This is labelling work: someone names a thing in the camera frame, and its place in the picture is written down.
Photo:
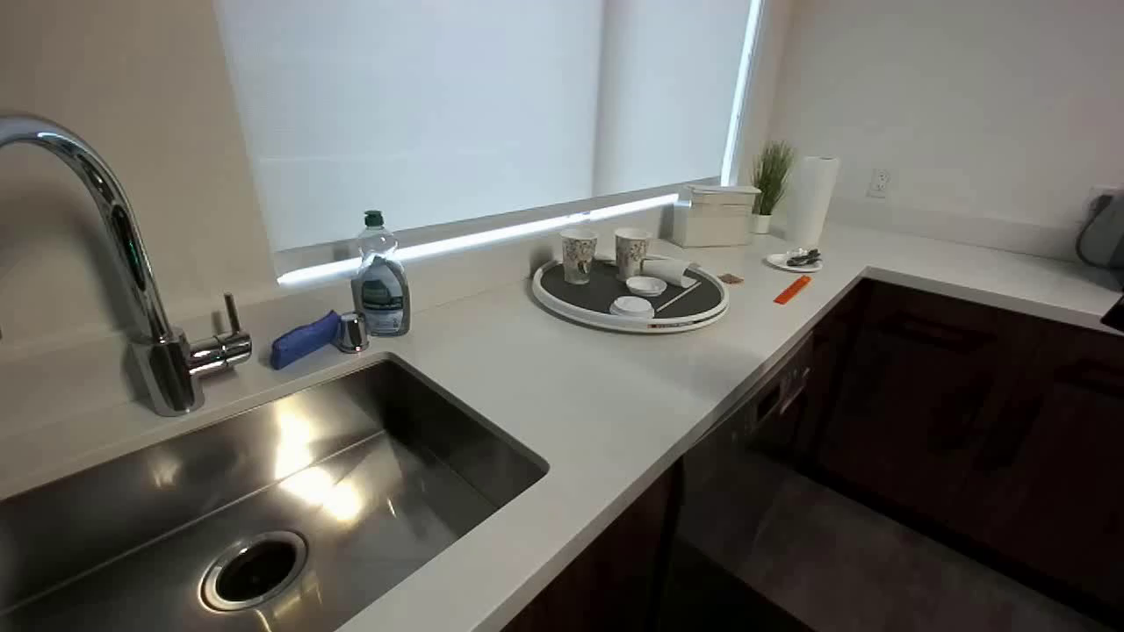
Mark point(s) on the dish soap bottle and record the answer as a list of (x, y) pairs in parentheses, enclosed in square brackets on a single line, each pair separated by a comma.
[(380, 285)]

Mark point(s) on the small white dish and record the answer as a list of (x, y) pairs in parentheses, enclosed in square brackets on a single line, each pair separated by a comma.
[(795, 262)]

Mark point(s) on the blue dish brush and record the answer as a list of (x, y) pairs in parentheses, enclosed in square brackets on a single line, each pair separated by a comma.
[(329, 330)]

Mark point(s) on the small white bowl front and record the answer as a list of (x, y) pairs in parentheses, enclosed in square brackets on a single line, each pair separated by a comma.
[(633, 305)]

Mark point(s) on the small white bowl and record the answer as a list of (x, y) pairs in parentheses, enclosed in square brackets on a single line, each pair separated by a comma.
[(645, 285), (633, 305)]

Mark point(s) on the left patterned cup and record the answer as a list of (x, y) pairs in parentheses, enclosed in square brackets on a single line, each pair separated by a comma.
[(577, 255)]

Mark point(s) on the patterned cup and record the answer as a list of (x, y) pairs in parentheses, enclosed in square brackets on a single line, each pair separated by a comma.
[(577, 255), (630, 251)]

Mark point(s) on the small white bowl back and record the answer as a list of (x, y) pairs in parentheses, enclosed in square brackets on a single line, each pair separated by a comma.
[(645, 285)]

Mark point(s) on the round dark serving tray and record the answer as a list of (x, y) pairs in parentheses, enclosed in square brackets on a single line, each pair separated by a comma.
[(675, 308)]

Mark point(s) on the right patterned cup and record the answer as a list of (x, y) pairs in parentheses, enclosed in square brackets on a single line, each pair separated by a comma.
[(630, 251)]

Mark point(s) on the white rolled cloth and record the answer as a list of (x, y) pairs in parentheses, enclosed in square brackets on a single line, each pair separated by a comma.
[(673, 270)]

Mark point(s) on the white storage box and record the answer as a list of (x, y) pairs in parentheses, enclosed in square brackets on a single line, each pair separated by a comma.
[(714, 216)]

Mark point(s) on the orange flat tool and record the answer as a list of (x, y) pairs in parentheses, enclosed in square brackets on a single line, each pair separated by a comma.
[(791, 289)]

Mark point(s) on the white roller window blind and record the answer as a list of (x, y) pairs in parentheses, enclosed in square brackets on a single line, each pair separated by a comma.
[(449, 110)]

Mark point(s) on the stainless steel dishwasher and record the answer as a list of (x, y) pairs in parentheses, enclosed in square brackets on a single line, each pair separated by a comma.
[(721, 504)]

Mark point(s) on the small green potted plant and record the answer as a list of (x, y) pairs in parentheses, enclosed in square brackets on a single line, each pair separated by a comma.
[(771, 181)]

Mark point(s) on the white paper towel roll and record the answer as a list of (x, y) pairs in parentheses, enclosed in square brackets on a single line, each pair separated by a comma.
[(809, 196)]

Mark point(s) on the stainless steel sink basin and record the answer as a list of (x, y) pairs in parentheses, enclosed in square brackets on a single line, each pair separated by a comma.
[(284, 518)]

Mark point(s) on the chrome kitchen faucet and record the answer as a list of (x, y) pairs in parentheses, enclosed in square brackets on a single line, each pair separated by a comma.
[(170, 362)]

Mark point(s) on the dark wood cabinet front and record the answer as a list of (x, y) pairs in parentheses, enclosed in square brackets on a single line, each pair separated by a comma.
[(993, 426)]

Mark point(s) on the grey appliance at edge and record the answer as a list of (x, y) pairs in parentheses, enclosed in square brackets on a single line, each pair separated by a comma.
[(1102, 238)]

